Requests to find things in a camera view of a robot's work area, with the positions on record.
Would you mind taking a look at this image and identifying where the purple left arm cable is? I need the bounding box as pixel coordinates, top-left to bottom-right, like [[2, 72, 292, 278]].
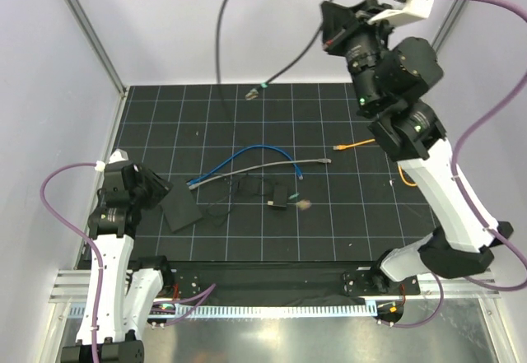
[[39, 161, 217, 363]]

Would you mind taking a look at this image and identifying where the thin black adapter cord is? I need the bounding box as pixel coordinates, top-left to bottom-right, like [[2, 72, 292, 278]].
[[203, 175, 297, 228]]

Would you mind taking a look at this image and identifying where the black network switch box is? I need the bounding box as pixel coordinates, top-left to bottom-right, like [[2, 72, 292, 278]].
[[161, 178, 203, 233]]

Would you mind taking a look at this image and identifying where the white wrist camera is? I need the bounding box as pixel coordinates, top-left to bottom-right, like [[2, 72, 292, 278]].
[[93, 149, 132, 173], [367, 0, 434, 27]]

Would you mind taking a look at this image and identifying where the white slotted cable duct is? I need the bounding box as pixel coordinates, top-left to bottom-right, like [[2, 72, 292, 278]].
[[68, 301, 378, 319]]

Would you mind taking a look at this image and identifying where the aluminium frame post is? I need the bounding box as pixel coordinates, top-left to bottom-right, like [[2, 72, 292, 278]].
[[407, 0, 489, 92], [64, 0, 127, 97]]

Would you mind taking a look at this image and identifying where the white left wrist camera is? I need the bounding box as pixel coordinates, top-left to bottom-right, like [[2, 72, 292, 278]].
[[93, 149, 132, 173]]

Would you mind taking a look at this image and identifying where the black ethernet cable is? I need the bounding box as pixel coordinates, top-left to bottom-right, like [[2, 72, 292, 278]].
[[216, 0, 334, 103]]

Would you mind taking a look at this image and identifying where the black power adapter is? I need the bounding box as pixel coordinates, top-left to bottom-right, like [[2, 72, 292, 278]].
[[267, 184, 289, 210]]

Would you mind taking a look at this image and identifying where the left aluminium frame post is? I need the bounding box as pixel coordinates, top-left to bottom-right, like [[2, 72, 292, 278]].
[[64, 0, 127, 97]]

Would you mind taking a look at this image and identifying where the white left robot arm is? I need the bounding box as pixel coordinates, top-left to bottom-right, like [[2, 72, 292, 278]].
[[60, 161, 175, 362]]

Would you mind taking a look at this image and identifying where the right aluminium frame post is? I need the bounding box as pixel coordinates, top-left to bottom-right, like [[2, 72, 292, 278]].
[[407, 0, 489, 92]]

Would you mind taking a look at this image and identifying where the grey ethernet cable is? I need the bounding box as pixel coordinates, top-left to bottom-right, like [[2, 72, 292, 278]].
[[189, 157, 333, 191]]

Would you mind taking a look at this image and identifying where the blue ethernet cable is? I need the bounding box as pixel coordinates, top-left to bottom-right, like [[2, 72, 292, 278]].
[[187, 144, 306, 187]]

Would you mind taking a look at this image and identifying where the black grid mat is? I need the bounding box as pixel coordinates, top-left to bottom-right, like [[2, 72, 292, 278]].
[[113, 83, 439, 262]]

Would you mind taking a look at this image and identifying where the aluminium front rail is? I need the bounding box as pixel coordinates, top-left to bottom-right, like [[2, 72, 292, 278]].
[[49, 269, 500, 304]]

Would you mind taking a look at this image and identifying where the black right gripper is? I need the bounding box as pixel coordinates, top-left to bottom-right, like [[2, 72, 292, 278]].
[[321, 0, 399, 113]]

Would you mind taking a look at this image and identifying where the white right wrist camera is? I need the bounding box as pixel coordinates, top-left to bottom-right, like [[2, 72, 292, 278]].
[[367, 0, 434, 27]]

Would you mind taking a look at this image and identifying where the orange ethernet cable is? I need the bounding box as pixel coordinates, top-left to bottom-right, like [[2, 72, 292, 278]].
[[332, 138, 419, 187]]

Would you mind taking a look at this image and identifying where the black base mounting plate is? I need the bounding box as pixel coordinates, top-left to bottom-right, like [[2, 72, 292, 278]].
[[170, 261, 420, 305]]

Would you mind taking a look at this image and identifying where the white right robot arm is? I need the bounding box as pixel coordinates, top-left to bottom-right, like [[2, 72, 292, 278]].
[[320, 0, 513, 294]]

